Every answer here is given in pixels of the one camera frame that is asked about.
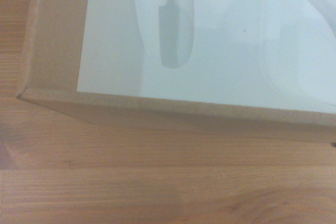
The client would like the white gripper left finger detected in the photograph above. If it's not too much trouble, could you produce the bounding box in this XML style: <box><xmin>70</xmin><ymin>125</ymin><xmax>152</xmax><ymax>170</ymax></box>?
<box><xmin>158</xmin><ymin>0</ymin><xmax>205</xmax><ymax>69</ymax></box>

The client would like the brown cardboard box white inside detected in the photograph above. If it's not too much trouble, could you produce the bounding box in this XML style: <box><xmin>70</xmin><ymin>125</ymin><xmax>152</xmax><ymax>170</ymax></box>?
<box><xmin>15</xmin><ymin>0</ymin><xmax>336</xmax><ymax>146</ymax></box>

